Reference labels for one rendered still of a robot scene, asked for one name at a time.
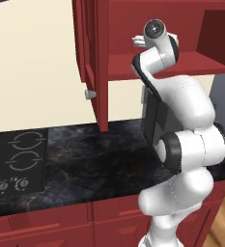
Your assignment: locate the silver cabinet door knob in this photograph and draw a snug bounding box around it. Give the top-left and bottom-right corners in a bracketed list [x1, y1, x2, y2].
[84, 89, 98, 100]

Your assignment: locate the red narrow drawer front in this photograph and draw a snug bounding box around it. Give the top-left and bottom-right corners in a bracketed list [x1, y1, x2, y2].
[92, 193, 153, 224]

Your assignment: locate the red base cabinet door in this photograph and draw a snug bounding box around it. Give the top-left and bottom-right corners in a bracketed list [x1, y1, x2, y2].
[93, 215, 152, 247]

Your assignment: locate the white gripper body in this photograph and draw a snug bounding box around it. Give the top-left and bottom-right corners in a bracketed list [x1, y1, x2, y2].
[131, 32, 180, 49]

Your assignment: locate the grey hob knob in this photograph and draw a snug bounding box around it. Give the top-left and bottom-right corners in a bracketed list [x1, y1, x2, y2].
[14, 177, 30, 191]
[0, 179, 10, 195]

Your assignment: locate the black hob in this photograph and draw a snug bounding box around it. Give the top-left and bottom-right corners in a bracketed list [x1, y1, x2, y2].
[0, 127, 49, 196]

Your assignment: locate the dark grey box appliance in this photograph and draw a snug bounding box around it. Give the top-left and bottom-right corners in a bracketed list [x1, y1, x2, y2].
[141, 86, 184, 147]

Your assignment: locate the red base cabinet end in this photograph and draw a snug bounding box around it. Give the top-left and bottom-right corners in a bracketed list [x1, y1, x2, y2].
[177, 178, 225, 247]

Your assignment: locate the red wall cabinet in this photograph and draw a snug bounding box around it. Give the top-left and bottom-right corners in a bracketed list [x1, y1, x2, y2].
[107, 0, 225, 82]

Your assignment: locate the short red drawer handle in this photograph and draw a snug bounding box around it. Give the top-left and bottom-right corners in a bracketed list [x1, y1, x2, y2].
[118, 208, 141, 218]

